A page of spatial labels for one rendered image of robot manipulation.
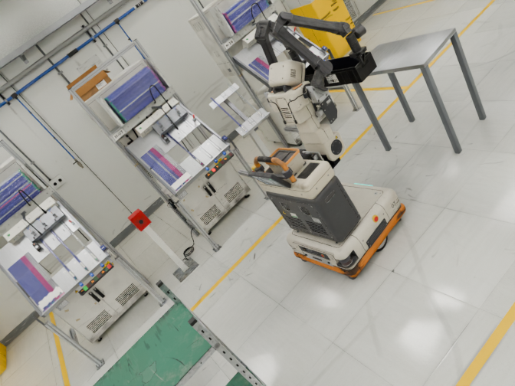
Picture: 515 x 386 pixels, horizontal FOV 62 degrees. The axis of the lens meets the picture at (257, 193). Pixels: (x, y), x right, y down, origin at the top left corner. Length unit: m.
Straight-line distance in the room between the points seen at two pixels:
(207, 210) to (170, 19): 2.71
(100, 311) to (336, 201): 2.58
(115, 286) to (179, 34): 3.33
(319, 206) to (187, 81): 3.72
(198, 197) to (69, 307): 1.53
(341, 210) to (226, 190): 1.92
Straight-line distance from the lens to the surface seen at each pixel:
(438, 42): 3.44
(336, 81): 2.97
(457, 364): 2.47
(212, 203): 4.40
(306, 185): 2.56
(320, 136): 2.82
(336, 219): 2.75
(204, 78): 6.07
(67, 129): 5.61
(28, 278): 4.07
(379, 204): 3.01
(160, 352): 2.04
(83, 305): 4.33
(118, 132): 4.19
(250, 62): 4.59
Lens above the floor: 2.08
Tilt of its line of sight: 27 degrees down
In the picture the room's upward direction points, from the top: 36 degrees counter-clockwise
